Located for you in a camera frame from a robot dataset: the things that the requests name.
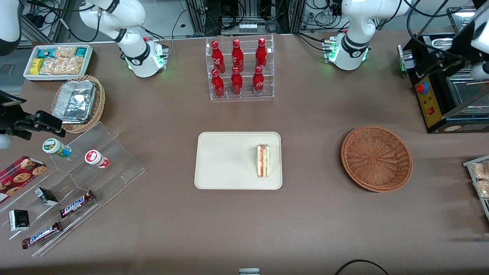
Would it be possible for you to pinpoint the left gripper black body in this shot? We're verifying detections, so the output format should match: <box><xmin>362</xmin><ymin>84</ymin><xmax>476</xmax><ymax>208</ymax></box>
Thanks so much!
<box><xmin>450</xmin><ymin>17</ymin><xmax>483</xmax><ymax>67</ymax></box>

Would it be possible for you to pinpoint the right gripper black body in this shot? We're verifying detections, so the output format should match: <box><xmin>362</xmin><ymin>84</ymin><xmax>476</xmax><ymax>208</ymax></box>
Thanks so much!
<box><xmin>0</xmin><ymin>91</ymin><xmax>33</xmax><ymax>141</ymax></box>

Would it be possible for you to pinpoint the triangular sandwich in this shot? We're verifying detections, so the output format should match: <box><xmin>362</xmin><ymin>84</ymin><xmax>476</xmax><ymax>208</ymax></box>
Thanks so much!
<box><xmin>256</xmin><ymin>143</ymin><xmax>272</xmax><ymax>178</ymax></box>

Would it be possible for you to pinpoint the aluminium foil tray stack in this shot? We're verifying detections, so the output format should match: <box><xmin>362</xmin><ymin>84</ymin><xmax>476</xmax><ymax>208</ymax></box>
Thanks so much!
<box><xmin>52</xmin><ymin>80</ymin><xmax>97</xmax><ymax>125</ymax></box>

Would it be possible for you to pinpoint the light wicker basket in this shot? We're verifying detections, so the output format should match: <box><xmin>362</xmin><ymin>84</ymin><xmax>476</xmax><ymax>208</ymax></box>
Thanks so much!
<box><xmin>52</xmin><ymin>74</ymin><xmax>106</xmax><ymax>134</ymax></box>

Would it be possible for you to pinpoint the grey metal tray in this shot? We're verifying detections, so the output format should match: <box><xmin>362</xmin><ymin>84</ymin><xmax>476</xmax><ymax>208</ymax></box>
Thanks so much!
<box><xmin>462</xmin><ymin>155</ymin><xmax>489</xmax><ymax>221</ymax></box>

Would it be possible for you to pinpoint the brown round wicker basket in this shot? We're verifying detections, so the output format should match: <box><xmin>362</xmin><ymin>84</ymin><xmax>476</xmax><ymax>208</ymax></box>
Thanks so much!
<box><xmin>341</xmin><ymin>126</ymin><xmax>413</xmax><ymax>193</ymax></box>

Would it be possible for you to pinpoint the cream rectangular plastic tray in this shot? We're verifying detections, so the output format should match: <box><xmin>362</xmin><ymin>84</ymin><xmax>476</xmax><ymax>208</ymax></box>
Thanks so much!
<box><xmin>194</xmin><ymin>132</ymin><xmax>283</xmax><ymax>190</ymax></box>

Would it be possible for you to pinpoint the green lidded yogurt cup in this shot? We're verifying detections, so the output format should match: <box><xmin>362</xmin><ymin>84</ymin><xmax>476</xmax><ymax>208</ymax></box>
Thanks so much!
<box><xmin>42</xmin><ymin>138</ymin><xmax>72</xmax><ymax>158</ymax></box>

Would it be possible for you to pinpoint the black machine with yellow panel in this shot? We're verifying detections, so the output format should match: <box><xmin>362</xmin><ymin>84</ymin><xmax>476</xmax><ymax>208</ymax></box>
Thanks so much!
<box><xmin>397</xmin><ymin>6</ymin><xmax>489</xmax><ymax>134</ymax></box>

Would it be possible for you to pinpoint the clear bag of crackers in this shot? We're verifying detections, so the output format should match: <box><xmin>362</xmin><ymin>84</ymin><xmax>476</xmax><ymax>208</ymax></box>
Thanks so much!
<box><xmin>40</xmin><ymin>57</ymin><xmax>83</xmax><ymax>75</ymax></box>
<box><xmin>53</xmin><ymin>46</ymin><xmax>77</xmax><ymax>58</ymax></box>

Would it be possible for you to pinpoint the red strawberry yogurt cup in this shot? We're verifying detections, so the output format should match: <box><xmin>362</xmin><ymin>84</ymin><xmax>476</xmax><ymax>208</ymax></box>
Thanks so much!
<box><xmin>85</xmin><ymin>150</ymin><xmax>110</xmax><ymax>169</ymax></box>

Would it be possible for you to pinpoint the red plaid cookie box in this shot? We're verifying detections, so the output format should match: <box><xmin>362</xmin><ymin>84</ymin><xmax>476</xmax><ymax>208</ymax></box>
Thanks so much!
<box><xmin>0</xmin><ymin>156</ymin><xmax>47</xmax><ymax>204</ymax></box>

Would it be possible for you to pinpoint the white plastic snack bin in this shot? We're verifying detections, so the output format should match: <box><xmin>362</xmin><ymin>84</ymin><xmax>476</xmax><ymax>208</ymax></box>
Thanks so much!
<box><xmin>23</xmin><ymin>44</ymin><xmax>94</xmax><ymax>83</ymax></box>

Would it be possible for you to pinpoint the small black-white carton upper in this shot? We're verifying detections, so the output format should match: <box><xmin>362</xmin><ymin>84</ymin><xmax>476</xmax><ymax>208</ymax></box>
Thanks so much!
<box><xmin>34</xmin><ymin>187</ymin><xmax>58</xmax><ymax>207</ymax></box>

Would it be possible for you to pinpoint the small black-white carton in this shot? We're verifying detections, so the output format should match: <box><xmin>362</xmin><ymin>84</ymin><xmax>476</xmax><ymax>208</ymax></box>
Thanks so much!
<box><xmin>34</xmin><ymin>187</ymin><xmax>58</xmax><ymax>207</ymax></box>
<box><xmin>8</xmin><ymin>209</ymin><xmax>30</xmax><ymax>232</ymax></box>

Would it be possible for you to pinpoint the clear acrylic stepped display stand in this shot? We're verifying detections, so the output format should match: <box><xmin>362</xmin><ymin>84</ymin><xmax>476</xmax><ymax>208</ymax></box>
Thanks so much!
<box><xmin>0</xmin><ymin>121</ymin><xmax>146</xmax><ymax>257</ymax></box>

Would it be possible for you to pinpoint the Snickers chocolate bar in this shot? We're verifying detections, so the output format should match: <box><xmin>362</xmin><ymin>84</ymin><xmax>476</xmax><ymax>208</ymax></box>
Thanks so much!
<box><xmin>22</xmin><ymin>222</ymin><xmax>63</xmax><ymax>249</ymax></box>
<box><xmin>59</xmin><ymin>190</ymin><xmax>95</xmax><ymax>218</ymax></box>

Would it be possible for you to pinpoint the small black-white carton lower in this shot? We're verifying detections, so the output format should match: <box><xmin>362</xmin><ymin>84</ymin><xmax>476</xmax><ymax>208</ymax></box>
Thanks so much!
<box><xmin>8</xmin><ymin>209</ymin><xmax>30</xmax><ymax>232</ymax></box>

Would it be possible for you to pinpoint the clear bag of pastries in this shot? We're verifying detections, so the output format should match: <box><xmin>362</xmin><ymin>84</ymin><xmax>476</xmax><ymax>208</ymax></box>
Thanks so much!
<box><xmin>474</xmin><ymin>180</ymin><xmax>489</xmax><ymax>199</ymax></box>
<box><xmin>471</xmin><ymin>162</ymin><xmax>489</xmax><ymax>180</ymax></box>

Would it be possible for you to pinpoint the red cola bottle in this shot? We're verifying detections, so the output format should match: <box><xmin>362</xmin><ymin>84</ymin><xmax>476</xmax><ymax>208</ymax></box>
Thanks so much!
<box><xmin>231</xmin><ymin>67</ymin><xmax>243</xmax><ymax>96</ymax></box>
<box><xmin>255</xmin><ymin>37</ymin><xmax>268</xmax><ymax>70</ymax></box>
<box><xmin>211</xmin><ymin>40</ymin><xmax>225</xmax><ymax>74</ymax></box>
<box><xmin>253</xmin><ymin>66</ymin><xmax>265</xmax><ymax>96</ymax></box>
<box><xmin>211</xmin><ymin>69</ymin><xmax>225</xmax><ymax>98</ymax></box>
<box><xmin>232</xmin><ymin>39</ymin><xmax>244</xmax><ymax>72</ymax></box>

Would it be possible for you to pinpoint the clear acrylic bottle rack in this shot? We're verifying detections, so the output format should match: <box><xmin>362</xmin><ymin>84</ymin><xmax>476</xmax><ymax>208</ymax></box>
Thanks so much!
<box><xmin>206</xmin><ymin>34</ymin><xmax>275</xmax><ymax>100</ymax></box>

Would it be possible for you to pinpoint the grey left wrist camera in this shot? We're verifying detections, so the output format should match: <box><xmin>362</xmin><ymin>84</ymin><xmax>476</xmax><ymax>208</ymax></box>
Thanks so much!
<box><xmin>469</xmin><ymin>61</ymin><xmax>489</xmax><ymax>81</ymax></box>

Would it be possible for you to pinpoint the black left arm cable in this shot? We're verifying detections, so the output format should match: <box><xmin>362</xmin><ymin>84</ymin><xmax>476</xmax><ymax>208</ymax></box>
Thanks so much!
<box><xmin>404</xmin><ymin>0</ymin><xmax>465</xmax><ymax>58</ymax></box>

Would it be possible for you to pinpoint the black cable loop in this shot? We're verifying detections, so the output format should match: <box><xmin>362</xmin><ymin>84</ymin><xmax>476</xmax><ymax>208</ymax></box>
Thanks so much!
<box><xmin>334</xmin><ymin>259</ymin><xmax>390</xmax><ymax>275</ymax></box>

